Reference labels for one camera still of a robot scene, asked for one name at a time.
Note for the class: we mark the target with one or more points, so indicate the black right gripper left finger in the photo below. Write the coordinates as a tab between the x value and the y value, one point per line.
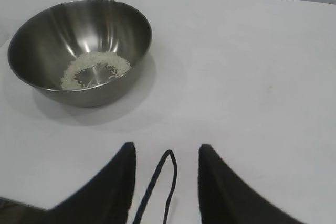
110	197

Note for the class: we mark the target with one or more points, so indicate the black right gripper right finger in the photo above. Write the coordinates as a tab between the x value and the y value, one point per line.
225	197

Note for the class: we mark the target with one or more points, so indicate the white rice grains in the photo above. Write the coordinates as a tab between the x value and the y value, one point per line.
71	74

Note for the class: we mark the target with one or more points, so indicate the stainless steel mixing bowl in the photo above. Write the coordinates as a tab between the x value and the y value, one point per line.
52	32

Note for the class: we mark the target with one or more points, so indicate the white tablecloth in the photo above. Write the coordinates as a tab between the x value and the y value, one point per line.
249	77

